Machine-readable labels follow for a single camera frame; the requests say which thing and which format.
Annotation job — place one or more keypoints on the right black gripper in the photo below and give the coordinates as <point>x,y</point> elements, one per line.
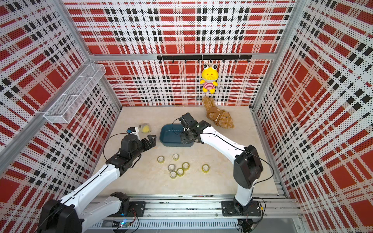
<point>183,139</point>

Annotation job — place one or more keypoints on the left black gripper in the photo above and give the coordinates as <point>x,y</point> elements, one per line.
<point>152,142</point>

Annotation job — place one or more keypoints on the yellow tape roll one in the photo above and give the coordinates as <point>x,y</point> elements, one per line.
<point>161,159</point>

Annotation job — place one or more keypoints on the yellow tape roll two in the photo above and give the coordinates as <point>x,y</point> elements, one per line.
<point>176,157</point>

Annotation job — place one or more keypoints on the yellow tape roll four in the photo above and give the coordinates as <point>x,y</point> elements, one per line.
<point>185,166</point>

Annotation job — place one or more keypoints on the yellow tape roll eight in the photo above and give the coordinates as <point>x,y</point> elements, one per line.
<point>205,168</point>

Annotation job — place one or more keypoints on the yellow tape roll six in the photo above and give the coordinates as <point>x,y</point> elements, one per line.
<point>180,172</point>

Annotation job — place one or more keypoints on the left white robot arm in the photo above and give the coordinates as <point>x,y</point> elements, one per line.
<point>71,214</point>

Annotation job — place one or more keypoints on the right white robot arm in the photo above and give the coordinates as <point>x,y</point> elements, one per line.
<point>247,166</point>

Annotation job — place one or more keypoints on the teal plastic storage box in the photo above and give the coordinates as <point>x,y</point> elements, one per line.
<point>170,136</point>

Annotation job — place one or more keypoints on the yellow tape roll five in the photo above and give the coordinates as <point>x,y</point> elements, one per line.
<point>173,175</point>

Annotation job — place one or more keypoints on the small yellow grey ball toy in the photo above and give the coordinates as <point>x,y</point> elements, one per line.
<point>145,128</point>

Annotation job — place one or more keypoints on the brown teddy bear plush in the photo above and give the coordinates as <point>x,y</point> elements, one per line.
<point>220,117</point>

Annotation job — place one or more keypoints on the yellow frog plush toy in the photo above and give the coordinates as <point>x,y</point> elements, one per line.
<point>209,78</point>

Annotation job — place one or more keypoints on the green circuit board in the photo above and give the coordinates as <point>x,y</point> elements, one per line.
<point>124,224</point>

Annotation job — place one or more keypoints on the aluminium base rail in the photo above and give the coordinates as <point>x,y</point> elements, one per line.
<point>275,214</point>

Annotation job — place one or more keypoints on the black hook rail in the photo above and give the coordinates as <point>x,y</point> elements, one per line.
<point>203,57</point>

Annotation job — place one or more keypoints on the white wire mesh basket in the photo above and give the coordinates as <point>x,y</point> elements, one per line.
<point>68,104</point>

